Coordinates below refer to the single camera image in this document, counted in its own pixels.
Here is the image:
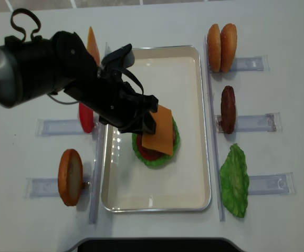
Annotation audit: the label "sesame bun half upper right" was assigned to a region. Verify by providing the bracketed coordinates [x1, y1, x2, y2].
[220, 23, 237, 72]

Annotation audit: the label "long clear strip right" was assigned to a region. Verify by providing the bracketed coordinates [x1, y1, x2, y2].
[204, 35, 225, 222]

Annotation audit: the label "green lettuce leaf on tray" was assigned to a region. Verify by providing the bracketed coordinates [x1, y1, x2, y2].
[132, 118, 181, 169]

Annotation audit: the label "red tomato slice upright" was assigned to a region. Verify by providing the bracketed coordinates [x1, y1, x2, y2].
[79, 102, 95, 133]

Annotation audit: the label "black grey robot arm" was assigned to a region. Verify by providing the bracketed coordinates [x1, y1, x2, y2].
[0, 31, 158, 134]

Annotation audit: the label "clear holder rail patty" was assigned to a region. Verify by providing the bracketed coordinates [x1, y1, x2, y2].
[214, 112, 282, 133]

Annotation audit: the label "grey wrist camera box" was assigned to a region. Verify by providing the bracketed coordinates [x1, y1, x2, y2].
[101, 44, 135, 71]

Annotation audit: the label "red tomato slice on tray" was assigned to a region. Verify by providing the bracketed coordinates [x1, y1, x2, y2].
[136, 134, 164, 161]

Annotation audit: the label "black base bottom edge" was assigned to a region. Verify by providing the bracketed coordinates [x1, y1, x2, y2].
[75, 238, 240, 251]

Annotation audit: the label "long clear strip left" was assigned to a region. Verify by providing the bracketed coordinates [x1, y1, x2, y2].
[89, 41, 111, 225]

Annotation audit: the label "clear holder rail tomato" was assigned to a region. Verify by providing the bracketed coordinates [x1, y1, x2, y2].
[35, 119, 87, 137]

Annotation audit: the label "grey cable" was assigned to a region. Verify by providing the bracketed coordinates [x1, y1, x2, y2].
[9, 8, 41, 40]

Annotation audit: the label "orange cheese slice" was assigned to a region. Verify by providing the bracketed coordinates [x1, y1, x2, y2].
[142, 105, 173, 155]
[87, 27, 100, 66]

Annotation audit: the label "brown meat patty on tray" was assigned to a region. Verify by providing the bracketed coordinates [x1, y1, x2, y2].
[135, 124, 177, 160]

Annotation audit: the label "long clear strip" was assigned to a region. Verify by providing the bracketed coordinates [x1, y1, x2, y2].
[89, 41, 111, 225]
[204, 35, 225, 222]

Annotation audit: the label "brown meat patty upright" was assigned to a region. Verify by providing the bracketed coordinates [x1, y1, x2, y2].
[221, 86, 236, 134]

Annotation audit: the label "clear holder rail left bun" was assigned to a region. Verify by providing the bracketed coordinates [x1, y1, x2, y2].
[24, 177, 92, 198]

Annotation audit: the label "clear holder rail right buns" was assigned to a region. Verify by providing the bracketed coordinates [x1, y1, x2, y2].
[230, 55, 270, 72]

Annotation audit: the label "bun half upper left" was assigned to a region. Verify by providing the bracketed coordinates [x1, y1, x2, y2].
[207, 24, 221, 72]

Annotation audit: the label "bun half lower left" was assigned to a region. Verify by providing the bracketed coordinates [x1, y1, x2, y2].
[58, 149, 83, 206]

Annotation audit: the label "cream metal tray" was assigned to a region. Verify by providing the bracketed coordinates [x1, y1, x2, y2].
[99, 46, 211, 212]

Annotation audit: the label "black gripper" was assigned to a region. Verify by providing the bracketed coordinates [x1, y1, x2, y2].
[64, 68, 159, 134]

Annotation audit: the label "green lettuce leaf upright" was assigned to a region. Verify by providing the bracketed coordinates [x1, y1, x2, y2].
[219, 143, 249, 218]

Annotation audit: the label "clear holder rail lettuce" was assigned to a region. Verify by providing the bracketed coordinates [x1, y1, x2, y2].
[248, 173, 296, 195]

